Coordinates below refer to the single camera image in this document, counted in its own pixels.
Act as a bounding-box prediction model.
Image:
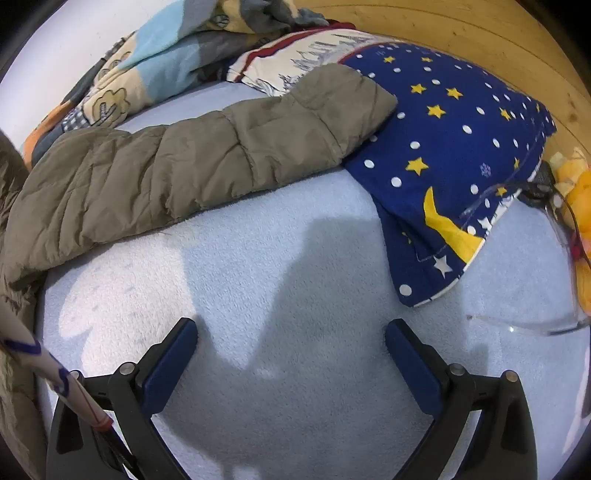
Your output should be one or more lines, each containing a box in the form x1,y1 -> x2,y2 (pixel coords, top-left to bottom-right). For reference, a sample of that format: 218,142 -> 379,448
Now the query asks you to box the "patchwork printed blanket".
23,0 -> 331,167

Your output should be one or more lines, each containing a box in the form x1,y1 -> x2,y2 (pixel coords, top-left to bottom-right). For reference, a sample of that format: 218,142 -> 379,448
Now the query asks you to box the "blue star print pillow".
226,28 -> 558,309

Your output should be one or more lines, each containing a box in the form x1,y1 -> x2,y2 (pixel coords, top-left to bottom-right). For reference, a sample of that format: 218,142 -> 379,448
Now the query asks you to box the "yellow plush toy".
551,147 -> 591,317

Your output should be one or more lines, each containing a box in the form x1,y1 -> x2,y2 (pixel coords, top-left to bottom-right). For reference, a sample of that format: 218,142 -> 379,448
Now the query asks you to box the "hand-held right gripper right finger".
385,318 -> 539,480

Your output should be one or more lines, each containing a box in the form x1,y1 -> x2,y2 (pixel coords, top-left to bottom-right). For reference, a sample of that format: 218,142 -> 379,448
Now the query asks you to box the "bed with blue cloud sheet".
37,83 -> 587,480

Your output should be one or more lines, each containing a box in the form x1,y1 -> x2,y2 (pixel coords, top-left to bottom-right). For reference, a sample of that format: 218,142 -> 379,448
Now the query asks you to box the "olive quilted puffer jacket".
0,64 -> 399,480

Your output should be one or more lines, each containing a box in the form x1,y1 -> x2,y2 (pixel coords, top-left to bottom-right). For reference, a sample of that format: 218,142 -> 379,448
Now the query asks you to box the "wooden headboard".
295,0 -> 591,167

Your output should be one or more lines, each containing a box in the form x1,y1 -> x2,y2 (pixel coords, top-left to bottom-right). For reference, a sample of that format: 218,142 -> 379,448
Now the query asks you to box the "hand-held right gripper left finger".
46,318 -> 199,480

